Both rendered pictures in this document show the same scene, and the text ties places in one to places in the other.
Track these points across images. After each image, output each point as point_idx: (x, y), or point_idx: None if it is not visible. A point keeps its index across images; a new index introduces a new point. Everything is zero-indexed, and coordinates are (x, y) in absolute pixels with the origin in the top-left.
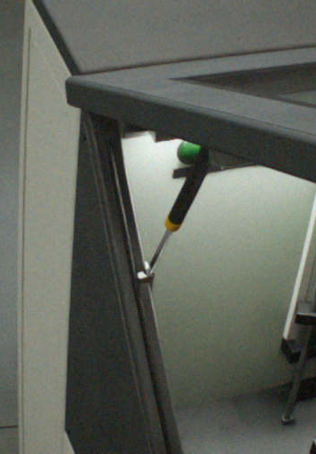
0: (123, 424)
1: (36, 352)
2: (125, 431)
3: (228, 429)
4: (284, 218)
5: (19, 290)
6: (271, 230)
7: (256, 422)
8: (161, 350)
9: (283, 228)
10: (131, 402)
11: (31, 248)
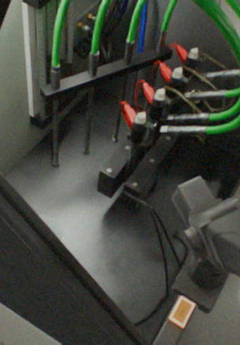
0: None
1: None
2: None
3: (27, 189)
4: (8, 31)
5: None
6: (1, 45)
7: (39, 175)
8: (3, 176)
9: (9, 39)
10: None
11: None
